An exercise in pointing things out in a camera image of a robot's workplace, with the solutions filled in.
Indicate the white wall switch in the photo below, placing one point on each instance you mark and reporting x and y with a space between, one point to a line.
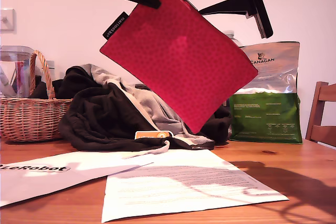
6 20

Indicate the pink zip pouch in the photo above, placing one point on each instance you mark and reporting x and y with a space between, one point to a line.
178 58

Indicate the dark brown grey-lined hoodie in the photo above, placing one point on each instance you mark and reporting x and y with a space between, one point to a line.
99 119

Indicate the large clear water bottle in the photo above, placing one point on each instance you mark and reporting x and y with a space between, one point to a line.
231 35

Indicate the printed white paper sheet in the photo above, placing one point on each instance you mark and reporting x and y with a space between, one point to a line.
183 195

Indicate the white LeRobot envelope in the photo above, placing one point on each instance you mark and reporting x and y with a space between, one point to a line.
52 179

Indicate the orange LeRobot sticker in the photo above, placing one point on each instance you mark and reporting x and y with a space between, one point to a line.
147 136

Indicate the wooden chair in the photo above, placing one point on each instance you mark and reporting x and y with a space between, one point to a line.
319 113

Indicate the clear plastic container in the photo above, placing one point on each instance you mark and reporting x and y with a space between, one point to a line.
15 61

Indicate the silver green Canagan bag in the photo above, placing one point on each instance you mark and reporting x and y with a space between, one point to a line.
265 113

